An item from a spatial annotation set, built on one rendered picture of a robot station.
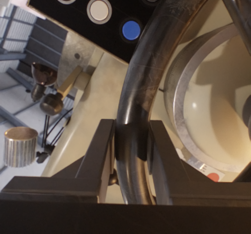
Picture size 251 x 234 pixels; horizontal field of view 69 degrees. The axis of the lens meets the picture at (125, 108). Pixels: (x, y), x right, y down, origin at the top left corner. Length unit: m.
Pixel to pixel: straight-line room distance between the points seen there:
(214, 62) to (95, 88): 0.22
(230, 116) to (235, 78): 0.05
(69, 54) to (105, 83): 0.17
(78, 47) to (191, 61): 0.30
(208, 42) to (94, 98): 0.22
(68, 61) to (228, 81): 0.38
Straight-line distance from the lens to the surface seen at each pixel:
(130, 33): 0.25
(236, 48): 0.28
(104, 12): 0.25
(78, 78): 0.41
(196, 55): 0.27
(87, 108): 0.38
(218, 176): 0.48
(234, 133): 0.29
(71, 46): 0.49
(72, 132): 0.41
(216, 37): 0.28
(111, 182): 0.37
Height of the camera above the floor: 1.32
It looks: 15 degrees up
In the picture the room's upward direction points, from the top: 149 degrees counter-clockwise
